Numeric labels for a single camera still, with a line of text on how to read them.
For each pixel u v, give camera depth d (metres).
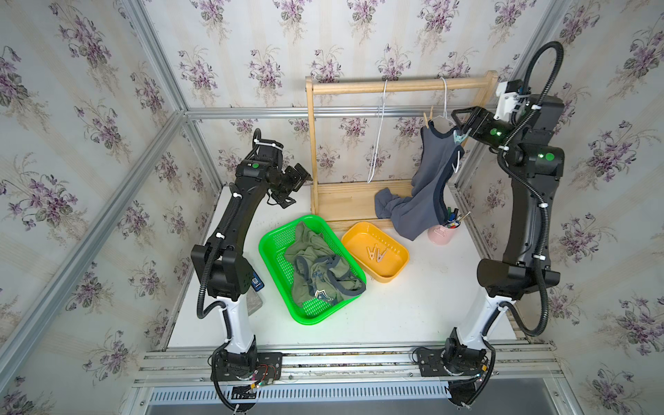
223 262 0.47
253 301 0.83
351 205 1.15
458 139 0.66
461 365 0.68
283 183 0.70
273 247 0.93
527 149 0.48
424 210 0.82
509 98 0.58
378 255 0.95
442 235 0.94
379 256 0.95
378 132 1.05
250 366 0.65
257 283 0.86
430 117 0.91
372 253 0.96
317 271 0.82
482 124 0.58
